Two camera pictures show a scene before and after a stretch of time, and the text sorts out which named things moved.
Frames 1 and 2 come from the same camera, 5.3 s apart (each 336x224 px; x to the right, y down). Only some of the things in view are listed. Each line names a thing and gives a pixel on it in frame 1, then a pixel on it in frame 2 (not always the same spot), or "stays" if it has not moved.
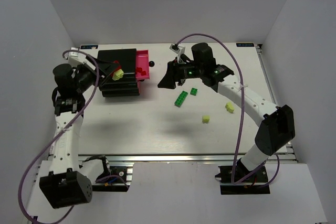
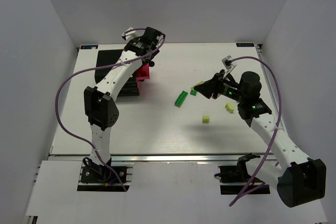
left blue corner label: (88, 46) stays
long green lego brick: (180, 99) stays
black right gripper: (176, 72) -> (216, 86)
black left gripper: (99, 71) -> (143, 76)
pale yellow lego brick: (206, 118) stays
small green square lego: (193, 91) stays
